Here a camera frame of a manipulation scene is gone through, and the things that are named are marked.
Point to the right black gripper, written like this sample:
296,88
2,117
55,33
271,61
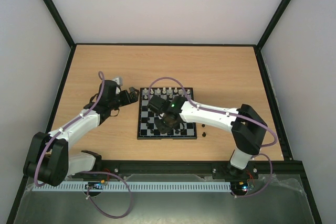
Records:
163,125

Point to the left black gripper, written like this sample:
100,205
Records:
134,97

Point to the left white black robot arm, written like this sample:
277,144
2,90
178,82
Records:
48,160

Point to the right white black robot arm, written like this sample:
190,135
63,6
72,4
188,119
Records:
246,126

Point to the black magnetic chess board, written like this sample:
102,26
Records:
146,120

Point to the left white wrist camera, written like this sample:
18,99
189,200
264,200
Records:
118,80

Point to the light blue slotted cable duct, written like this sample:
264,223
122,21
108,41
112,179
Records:
222,187

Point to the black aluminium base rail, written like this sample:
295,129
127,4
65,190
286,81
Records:
217,169

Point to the black frame post left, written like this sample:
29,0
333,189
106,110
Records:
59,22

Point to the black frame post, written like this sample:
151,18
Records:
59,22
272,24

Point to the black frame post right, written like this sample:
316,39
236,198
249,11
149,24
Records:
272,24

